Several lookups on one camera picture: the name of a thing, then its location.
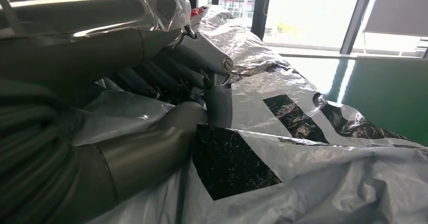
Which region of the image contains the grey package with black logo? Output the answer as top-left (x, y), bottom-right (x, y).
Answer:
top-left (72, 5), bottom-right (428, 224)

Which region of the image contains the green conveyor belt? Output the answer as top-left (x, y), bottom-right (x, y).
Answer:
top-left (287, 55), bottom-right (428, 146)

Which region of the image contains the grey roller blind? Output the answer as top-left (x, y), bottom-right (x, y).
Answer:
top-left (363, 0), bottom-right (428, 39)

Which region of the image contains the dark window frame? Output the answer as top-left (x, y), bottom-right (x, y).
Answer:
top-left (211, 0), bottom-right (428, 60)

